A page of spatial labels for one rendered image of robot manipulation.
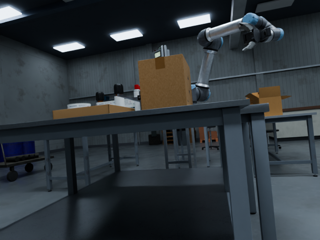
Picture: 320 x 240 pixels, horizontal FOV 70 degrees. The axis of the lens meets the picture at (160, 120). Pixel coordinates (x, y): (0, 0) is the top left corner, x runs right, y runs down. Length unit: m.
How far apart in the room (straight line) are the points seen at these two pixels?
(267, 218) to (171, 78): 0.81
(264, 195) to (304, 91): 9.80
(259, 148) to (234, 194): 0.37
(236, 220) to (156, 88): 0.70
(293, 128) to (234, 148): 7.12
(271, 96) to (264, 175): 2.15
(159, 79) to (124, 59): 10.66
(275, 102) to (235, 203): 2.49
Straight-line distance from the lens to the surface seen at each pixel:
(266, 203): 1.23
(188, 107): 0.80
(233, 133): 0.83
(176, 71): 1.17
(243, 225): 0.90
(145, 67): 1.22
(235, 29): 1.60
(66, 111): 1.02
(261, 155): 1.18
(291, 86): 10.80
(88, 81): 12.57
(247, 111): 1.14
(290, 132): 7.91
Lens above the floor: 0.76
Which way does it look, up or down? 2 degrees up
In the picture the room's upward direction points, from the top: 5 degrees counter-clockwise
